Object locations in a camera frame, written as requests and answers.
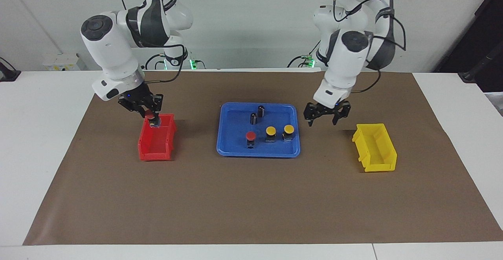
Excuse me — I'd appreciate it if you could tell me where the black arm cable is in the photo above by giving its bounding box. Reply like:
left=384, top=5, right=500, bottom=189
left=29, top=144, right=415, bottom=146
left=332, top=0, right=407, bottom=94
left=115, top=0, right=187, bottom=83

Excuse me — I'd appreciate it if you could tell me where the black base cable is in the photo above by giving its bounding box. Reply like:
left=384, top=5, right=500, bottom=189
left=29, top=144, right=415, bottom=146
left=145, top=53, right=166, bottom=71
left=287, top=36, right=322, bottom=68

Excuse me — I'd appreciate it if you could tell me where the black clamp mount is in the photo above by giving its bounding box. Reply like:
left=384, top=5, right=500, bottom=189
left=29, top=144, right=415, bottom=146
left=0, top=57, right=21, bottom=82

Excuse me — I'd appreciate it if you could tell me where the yellow plastic bin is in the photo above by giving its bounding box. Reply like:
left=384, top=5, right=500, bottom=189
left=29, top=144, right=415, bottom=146
left=352, top=123, right=397, bottom=173

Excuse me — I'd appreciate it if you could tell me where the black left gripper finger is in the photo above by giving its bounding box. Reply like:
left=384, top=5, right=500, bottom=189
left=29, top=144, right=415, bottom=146
left=304, top=103, right=320, bottom=128
left=332, top=100, right=352, bottom=126

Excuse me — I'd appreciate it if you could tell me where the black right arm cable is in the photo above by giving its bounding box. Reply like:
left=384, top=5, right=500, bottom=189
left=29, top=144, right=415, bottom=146
left=115, top=0, right=187, bottom=83

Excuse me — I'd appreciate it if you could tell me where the red plastic bin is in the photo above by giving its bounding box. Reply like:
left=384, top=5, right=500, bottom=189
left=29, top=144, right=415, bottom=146
left=138, top=113, right=177, bottom=161

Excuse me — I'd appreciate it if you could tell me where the blue plastic tray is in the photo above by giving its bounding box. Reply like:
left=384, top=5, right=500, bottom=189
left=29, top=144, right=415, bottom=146
left=216, top=102, right=301, bottom=158

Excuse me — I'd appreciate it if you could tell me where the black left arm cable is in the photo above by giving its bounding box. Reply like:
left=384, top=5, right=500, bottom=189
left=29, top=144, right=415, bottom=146
left=332, top=0, right=407, bottom=94

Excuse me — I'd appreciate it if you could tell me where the white wall socket box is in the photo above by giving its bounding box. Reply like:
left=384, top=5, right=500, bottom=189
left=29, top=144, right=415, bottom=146
left=42, top=53, right=81, bottom=72

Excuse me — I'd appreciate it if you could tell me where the black equipment stand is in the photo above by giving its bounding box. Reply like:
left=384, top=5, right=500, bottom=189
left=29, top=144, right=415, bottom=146
left=433, top=0, right=503, bottom=93

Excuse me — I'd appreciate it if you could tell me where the brown paper mat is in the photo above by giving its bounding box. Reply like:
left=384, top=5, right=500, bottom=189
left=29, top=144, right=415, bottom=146
left=23, top=70, right=503, bottom=246

